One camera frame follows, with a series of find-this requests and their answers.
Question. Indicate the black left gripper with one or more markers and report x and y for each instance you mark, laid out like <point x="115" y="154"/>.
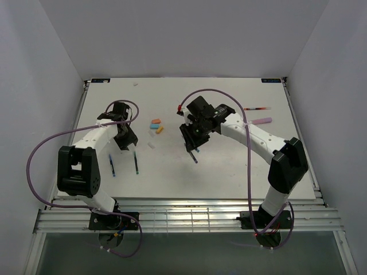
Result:
<point x="132" y="138"/>

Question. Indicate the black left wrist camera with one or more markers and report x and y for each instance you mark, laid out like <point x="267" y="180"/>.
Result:
<point x="122" y="109"/>

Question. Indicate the cream highlighter cap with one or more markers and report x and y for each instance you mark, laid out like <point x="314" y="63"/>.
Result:
<point x="159" y="130"/>

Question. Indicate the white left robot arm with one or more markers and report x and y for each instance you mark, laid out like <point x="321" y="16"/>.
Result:
<point x="78" y="172"/>

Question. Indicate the green thin pen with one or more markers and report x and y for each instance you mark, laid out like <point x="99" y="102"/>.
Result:
<point x="136" y="163"/>

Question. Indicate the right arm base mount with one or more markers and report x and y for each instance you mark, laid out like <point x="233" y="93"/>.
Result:
<point x="262" y="219"/>

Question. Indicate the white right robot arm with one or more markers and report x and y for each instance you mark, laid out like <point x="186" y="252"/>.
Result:
<point x="287" y="158"/>

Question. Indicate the orange thin pen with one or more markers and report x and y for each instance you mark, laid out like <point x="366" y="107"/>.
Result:
<point x="256" y="108"/>

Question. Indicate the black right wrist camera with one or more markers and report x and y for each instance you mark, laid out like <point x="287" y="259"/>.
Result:
<point x="200" y="108"/>

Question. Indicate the purple thin pen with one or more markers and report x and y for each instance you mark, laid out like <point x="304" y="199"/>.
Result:
<point x="193" y="157"/>

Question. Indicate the blue thin pen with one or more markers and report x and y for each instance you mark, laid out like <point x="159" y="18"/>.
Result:
<point x="112" y="165"/>

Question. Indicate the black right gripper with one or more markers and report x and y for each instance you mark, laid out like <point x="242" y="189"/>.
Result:
<point x="191" y="142"/>

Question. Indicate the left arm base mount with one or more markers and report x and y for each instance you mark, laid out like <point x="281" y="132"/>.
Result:
<point x="98" y="222"/>

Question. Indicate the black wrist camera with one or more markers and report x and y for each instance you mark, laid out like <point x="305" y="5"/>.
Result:
<point x="200" y="108"/>
<point x="122" y="109"/>

